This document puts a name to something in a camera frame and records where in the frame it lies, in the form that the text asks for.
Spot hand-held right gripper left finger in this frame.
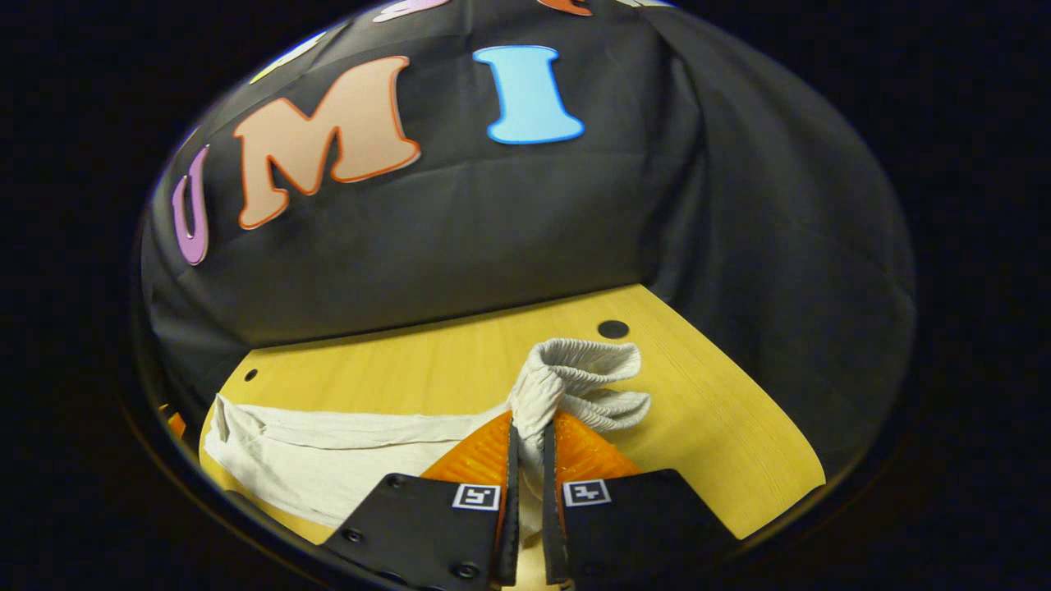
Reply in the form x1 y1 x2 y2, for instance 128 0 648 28
320 410 520 588

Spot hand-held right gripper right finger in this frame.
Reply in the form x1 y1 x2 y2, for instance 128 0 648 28
542 410 740 588

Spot white jeans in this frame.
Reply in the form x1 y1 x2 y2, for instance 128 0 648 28
201 338 652 543

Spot black backdrop cloth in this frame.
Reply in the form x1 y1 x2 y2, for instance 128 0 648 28
135 0 916 485

